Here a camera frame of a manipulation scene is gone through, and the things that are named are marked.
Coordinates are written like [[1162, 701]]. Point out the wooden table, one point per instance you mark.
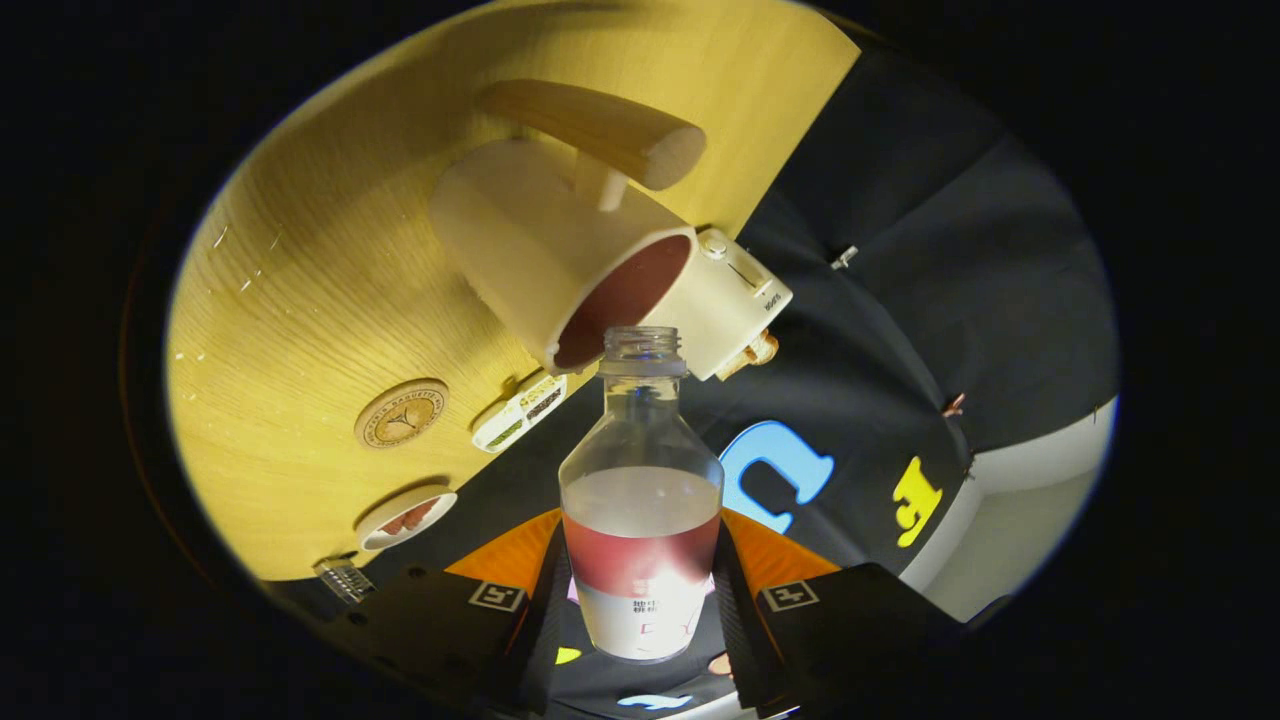
[[320, 300]]

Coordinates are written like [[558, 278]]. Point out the silver metal clip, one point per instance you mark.
[[845, 258]]

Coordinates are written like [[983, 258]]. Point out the copper clip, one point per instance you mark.
[[955, 405]]

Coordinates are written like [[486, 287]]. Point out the brown meat piece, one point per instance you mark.
[[410, 517]]

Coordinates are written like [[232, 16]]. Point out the small white rectangular dish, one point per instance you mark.
[[520, 412]]

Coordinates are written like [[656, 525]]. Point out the cream toaster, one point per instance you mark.
[[730, 300]]

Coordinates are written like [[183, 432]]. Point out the round white plate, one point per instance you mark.
[[372, 540]]

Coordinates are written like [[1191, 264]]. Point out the clear juice bottle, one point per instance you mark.
[[640, 560]]

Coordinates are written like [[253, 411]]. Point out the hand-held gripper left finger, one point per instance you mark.
[[440, 620]]

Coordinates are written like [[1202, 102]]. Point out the black backdrop cloth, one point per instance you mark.
[[900, 300]]

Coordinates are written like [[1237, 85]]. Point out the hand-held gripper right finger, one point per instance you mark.
[[860, 630]]

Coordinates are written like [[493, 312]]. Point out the toast slice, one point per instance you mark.
[[755, 352]]

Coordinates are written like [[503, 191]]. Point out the round wooden coaster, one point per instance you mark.
[[402, 413]]

